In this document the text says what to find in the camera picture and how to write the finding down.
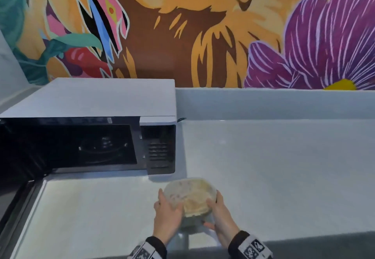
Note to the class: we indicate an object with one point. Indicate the person's left hand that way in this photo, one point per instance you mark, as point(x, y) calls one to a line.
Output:
point(167, 219)

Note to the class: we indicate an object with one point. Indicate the person's right hand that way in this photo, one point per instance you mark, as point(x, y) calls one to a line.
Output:
point(224, 222)

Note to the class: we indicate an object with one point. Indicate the person's right thumb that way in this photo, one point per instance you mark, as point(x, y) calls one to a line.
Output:
point(208, 225)

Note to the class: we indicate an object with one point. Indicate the person's left fingers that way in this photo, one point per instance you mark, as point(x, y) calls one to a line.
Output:
point(161, 197)

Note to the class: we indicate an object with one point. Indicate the clear plastic food container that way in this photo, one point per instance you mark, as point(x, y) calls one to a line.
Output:
point(190, 197)

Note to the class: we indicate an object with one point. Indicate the beige cooked food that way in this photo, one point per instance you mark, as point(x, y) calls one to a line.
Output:
point(193, 198)

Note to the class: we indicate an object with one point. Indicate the black white marker wristband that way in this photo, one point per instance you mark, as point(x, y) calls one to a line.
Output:
point(253, 247)
point(143, 253)

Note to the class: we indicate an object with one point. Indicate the glass microwave turntable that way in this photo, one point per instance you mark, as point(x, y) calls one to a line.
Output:
point(102, 149)

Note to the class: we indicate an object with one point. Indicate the white black microwave oven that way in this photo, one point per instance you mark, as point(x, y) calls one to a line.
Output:
point(88, 121)

